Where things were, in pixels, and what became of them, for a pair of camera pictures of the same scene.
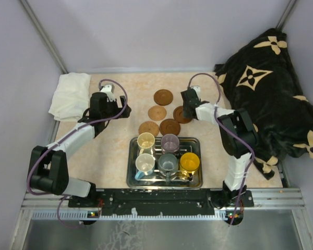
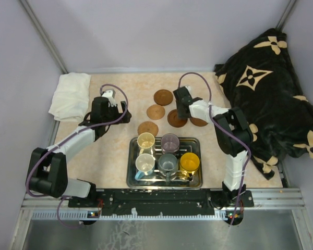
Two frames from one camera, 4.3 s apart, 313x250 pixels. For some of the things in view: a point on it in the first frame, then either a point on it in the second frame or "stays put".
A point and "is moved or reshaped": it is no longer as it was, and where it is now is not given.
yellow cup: (189, 163) stays put
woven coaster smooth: (157, 113) stays put
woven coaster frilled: (148, 126) stays put
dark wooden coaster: (178, 115) is moved or reshaped
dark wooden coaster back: (163, 97) stays put
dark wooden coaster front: (169, 126) → (197, 122)
